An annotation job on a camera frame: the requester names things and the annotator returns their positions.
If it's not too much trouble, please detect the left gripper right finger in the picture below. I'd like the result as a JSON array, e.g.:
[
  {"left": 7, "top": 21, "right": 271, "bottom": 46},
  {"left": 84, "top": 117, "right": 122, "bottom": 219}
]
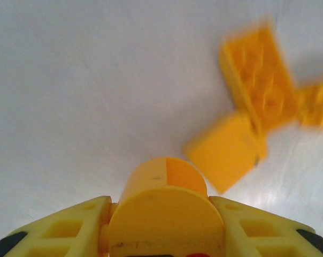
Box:
[{"left": 209, "top": 196, "right": 323, "bottom": 257}]

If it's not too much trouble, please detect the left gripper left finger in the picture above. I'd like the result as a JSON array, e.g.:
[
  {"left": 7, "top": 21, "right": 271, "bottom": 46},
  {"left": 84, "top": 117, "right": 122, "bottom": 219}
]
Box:
[{"left": 0, "top": 196, "right": 111, "bottom": 257}]

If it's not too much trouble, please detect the yellow cylinder block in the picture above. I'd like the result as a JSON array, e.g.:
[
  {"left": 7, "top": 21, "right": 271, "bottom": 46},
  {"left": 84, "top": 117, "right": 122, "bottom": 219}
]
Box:
[{"left": 98, "top": 157, "right": 226, "bottom": 257}]

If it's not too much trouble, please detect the long yellow lego brick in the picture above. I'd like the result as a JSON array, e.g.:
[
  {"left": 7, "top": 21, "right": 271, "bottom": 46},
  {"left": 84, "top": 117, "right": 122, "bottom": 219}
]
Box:
[{"left": 219, "top": 24, "right": 298, "bottom": 140}]

